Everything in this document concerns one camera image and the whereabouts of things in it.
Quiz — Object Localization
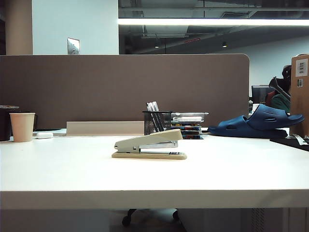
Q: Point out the colourful printed box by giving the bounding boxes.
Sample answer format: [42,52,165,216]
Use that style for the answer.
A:
[180,130,202,140]
[171,122,203,131]

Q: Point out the brown desk partition panel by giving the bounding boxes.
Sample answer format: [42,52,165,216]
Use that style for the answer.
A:
[0,53,250,136]

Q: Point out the beige cable tray flap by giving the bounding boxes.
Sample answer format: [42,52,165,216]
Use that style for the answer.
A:
[66,120,145,136]

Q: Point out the white paper strip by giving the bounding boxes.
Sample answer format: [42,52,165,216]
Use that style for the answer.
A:
[293,134,307,146]

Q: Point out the black flat mat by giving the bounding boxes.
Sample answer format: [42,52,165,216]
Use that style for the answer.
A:
[269,136,309,152]

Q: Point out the person in green top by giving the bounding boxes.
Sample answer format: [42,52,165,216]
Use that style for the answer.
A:
[265,64,292,114]

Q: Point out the long ceiling light strip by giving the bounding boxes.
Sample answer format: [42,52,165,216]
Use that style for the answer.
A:
[117,17,309,26]

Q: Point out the small white plastic case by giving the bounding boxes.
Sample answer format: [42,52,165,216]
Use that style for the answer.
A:
[35,131,53,139]

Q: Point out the dark round container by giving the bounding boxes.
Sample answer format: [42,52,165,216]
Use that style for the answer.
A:
[0,105,20,142]

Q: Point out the brown cardboard box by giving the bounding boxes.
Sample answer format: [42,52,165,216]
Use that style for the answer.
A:
[289,53,309,137]

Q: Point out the black mesh pen holder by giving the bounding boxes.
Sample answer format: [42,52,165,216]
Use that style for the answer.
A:
[142,110,173,136]

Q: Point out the metal wall switch plate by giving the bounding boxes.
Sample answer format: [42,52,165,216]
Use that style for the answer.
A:
[67,37,81,55]

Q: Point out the beige desk stapler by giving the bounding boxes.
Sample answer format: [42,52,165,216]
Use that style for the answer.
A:
[111,128,188,160]

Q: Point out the tan paper cup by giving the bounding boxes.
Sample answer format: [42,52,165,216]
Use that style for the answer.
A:
[9,112,36,143]

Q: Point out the blue foam slipper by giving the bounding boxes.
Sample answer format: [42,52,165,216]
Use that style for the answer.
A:
[207,115,288,139]
[245,104,305,131]

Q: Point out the dark angled bar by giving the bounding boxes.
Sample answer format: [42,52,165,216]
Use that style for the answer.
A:
[269,76,292,99]

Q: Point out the clear plastic tray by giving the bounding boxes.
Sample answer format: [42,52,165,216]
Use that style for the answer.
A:
[170,112,210,119]

